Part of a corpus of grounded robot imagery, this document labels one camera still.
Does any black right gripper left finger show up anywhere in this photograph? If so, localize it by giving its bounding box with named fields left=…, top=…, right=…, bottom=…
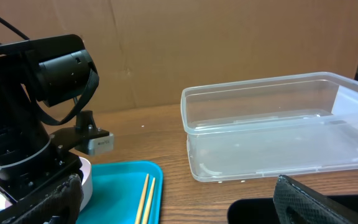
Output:
left=0, top=174, right=83, bottom=224

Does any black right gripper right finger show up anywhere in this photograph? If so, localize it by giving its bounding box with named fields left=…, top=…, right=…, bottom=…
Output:
left=273, top=175, right=358, bottom=224

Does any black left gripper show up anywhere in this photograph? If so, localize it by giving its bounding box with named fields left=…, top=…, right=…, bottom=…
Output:
left=0, top=128, right=84, bottom=202

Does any pink shallow bowl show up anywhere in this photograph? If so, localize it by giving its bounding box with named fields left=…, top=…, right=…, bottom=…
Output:
left=80, top=157, right=93, bottom=211

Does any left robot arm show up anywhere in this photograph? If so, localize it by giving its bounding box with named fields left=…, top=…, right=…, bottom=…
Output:
left=0, top=34, right=99, bottom=203

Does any black plastic bin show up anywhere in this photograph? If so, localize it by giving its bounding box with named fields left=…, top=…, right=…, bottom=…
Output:
left=227, top=195, right=358, bottom=224

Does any teal plastic tray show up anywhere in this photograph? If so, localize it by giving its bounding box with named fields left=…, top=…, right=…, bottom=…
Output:
left=75, top=161, right=163, bottom=223

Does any wooden chopstick right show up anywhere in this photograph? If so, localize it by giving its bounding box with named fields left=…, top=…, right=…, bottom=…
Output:
left=142, top=177, right=155, bottom=224

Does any clear plastic bin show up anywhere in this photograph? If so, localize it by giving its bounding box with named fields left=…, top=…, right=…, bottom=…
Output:
left=180, top=72, right=358, bottom=182

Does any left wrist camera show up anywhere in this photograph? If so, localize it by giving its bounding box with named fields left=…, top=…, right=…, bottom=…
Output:
left=75, top=133, right=114, bottom=156

